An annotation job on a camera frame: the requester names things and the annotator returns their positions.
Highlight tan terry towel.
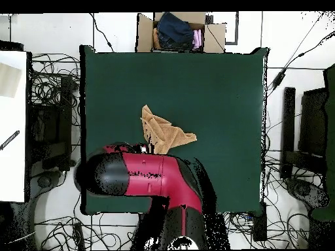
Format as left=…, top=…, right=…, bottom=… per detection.
left=140, top=104, right=198, bottom=155

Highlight black equipment rack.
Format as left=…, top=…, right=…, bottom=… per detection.
left=26, top=75, right=78, bottom=175

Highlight office chair base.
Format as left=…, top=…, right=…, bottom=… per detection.
left=28, top=169, right=67, bottom=210
left=285, top=177, right=330, bottom=210

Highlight black power strip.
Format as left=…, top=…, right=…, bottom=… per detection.
left=252, top=202, right=268, bottom=242
left=72, top=222, right=86, bottom=250

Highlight white desk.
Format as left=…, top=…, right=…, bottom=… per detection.
left=0, top=50, right=27, bottom=203

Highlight black striped tool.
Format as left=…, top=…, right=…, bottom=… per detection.
left=0, top=129, right=21, bottom=152

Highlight dark green table cloth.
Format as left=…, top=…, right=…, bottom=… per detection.
left=79, top=44, right=270, bottom=216

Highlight open cardboard box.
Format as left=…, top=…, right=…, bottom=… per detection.
left=135, top=11, right=227, bottom=54

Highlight tan cloth in box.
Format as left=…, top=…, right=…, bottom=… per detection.
left=152, top=27, right=162, bottom=50

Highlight beige paper sheet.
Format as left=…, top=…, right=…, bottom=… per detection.
left=0, top=61, right=22, bottom=99

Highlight blue denim jeans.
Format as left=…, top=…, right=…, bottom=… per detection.
left=156, top=11, right=195, bottom=50

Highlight pink cloth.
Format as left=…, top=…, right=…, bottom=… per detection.
left=192, top=29, right=203, bottom=51

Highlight black chair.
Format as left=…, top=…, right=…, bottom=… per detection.
left=279, top=86, right=329, bottom=180

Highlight dark green draped cloth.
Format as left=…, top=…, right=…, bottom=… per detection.
left=311, top=63, right=335, bottom=222

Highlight black floor frame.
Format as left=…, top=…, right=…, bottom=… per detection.
left=224, top=10, right=240, bottom=46

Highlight black cable with adapter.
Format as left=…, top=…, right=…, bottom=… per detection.
left=266, top=30, right=335, bottom=92

